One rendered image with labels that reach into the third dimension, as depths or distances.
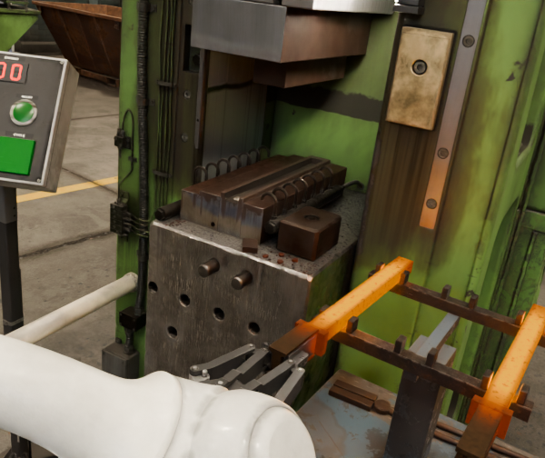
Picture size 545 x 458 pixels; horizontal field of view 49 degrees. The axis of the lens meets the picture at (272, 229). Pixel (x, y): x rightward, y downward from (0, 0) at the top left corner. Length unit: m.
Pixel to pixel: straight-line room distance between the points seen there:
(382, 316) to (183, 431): 0.93
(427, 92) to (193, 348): 0.71
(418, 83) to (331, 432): 0.63
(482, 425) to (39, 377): 0.50
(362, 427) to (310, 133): 0.82
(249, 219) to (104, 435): 0.84
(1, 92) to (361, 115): 0.84
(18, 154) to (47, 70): 0.19
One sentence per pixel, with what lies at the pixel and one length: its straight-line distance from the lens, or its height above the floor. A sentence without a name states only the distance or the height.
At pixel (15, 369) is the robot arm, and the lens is 0.41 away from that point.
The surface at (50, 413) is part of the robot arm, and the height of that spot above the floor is 1.14.
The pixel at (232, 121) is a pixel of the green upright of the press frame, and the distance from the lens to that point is 1.50.
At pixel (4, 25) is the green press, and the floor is 0.76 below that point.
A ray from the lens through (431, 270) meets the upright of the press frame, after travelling 1.24.
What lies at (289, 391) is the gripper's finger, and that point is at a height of 0.97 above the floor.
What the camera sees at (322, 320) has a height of 0.97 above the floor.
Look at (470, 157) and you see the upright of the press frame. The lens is 1.16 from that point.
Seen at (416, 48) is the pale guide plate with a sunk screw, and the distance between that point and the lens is 1.14.
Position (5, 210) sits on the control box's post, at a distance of 1.56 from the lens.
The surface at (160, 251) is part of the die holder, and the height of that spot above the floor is 0.86.
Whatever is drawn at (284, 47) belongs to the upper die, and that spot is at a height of 1.30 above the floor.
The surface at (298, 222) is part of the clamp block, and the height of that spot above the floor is 0.98.
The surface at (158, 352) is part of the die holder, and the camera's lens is 1.40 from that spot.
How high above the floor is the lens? 1.40
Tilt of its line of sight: 22 degrees down
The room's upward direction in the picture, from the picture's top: 7 degrees clockwise
